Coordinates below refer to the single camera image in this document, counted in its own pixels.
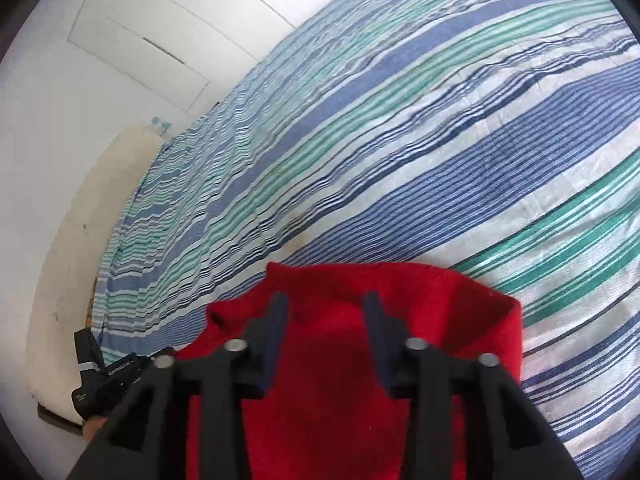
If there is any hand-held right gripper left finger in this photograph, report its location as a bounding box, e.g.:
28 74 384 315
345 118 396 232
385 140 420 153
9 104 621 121
67 291 289 480

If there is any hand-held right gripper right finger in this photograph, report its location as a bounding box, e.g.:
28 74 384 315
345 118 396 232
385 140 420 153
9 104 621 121
361 291 593 480

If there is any red sweater with white animal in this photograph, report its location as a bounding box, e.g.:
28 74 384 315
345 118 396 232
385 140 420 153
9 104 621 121
176 261 523 480

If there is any person's left hand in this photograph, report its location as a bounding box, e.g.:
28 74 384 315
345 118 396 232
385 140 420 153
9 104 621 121
81 416 108 443

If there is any cream padded headboard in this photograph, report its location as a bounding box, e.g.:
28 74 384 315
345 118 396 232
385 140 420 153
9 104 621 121
26 125 168 411

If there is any blue green striped blanket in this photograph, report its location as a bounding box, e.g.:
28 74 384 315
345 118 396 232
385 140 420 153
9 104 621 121
92 0 640 480

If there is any white wardrobe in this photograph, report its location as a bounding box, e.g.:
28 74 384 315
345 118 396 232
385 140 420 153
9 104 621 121
67 0 391 116

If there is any dark wooden bed frame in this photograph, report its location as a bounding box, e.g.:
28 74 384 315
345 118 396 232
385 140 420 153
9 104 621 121
37 404 85 430

